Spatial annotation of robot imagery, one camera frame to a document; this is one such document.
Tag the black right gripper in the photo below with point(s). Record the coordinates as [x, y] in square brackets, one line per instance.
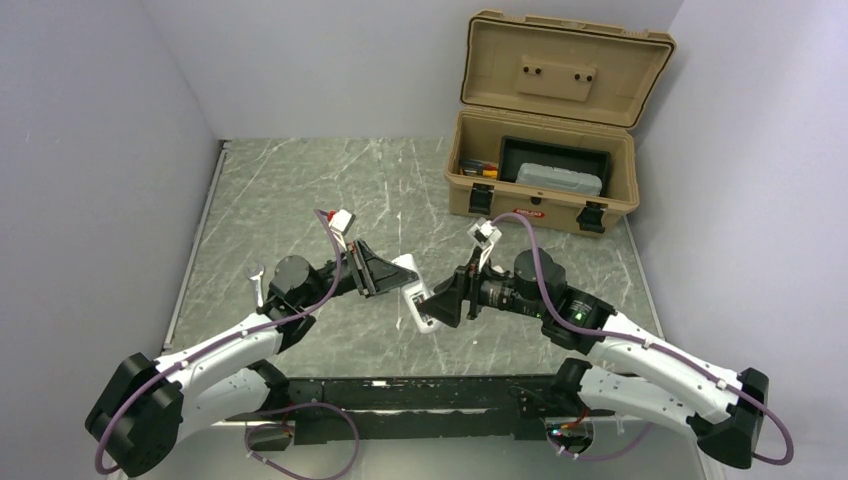
[466, 283]

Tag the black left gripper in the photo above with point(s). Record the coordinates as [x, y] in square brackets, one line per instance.
[372, 274]

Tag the white remote control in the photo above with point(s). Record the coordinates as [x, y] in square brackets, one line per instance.
[414, 294]

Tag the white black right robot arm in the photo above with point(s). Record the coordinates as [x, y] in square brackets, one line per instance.
[622, 367]

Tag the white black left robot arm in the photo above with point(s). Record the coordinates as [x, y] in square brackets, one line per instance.
[148, 406]

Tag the silver wrench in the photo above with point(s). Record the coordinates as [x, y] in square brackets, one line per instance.
[254, 275]

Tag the screwdrivers in toolbox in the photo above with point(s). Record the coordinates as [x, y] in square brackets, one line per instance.
[474, 167]

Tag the grey plastic case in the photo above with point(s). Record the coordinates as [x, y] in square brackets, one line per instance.
[553, 178]

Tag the black toolbox tray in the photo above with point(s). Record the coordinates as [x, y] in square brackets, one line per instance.
[518, 151]

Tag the tan plastic toolbox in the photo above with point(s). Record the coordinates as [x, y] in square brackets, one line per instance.
[561, 81]

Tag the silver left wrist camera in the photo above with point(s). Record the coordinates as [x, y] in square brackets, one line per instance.
[340, 222]

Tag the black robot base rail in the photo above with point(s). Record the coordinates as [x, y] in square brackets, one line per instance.
[430, 407]

